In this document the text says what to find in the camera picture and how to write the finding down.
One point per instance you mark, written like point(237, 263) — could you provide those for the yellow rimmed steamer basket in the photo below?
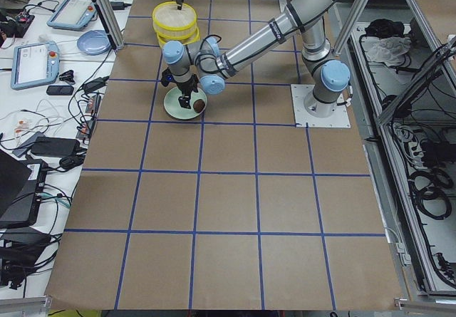
point(170, 21)
point(193, 38)

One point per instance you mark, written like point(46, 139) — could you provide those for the pale green plate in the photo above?
point(172, 106)

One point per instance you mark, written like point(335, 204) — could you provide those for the brown bun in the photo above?
point(199, 106)

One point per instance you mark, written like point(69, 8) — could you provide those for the black power adapter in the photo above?
point(119, 5)

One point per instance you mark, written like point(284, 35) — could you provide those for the blue plate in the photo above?
point(93, 43)

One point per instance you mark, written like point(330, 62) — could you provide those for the far teach pendant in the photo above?
point(72, 15)

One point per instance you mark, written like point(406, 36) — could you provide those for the teach pendant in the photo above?
point(34, 65)
point(72, 15)

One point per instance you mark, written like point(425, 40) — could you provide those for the near teach pendant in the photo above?
point(34, 65)

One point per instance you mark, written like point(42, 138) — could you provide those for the aluminium frame post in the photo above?
point(110, 24)

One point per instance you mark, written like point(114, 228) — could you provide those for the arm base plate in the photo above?
point(310, 113)

